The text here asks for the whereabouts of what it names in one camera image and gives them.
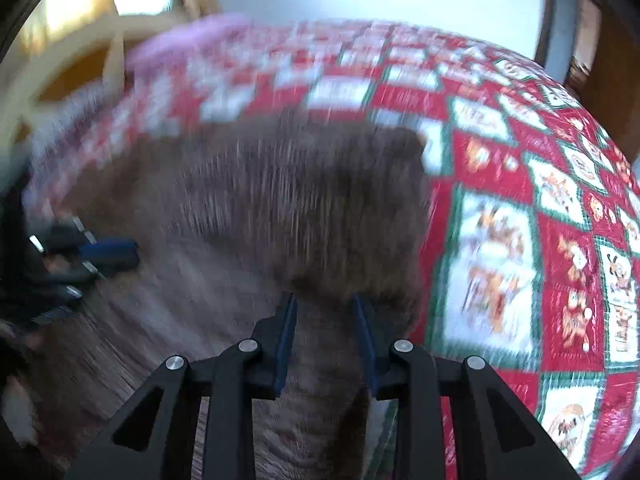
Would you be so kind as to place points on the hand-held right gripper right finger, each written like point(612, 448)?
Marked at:
point(364, 345)

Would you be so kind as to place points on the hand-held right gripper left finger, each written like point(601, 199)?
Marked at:
point(286, 340)

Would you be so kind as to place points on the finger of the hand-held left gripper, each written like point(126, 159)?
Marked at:
point(65, 294)
point(112, 251)

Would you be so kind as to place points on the brown knitted sweater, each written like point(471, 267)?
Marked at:
point(275, 200)

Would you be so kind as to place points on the striped pillow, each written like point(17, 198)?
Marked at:
point(80, 105)

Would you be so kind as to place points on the cream wooden headboard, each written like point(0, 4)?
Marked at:
point(20, 90)

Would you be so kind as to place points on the dark cloth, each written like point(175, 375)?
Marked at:
point(20, 460)

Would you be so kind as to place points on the pink folded blanket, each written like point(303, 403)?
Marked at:
point(170, 45)

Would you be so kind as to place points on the red printed patchwork blanket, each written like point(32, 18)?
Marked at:
point(500, 170)

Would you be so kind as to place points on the yellow curtain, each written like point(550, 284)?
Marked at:
point(70, 5)

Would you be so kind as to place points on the wooden door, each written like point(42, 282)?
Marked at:
point(600, 60)

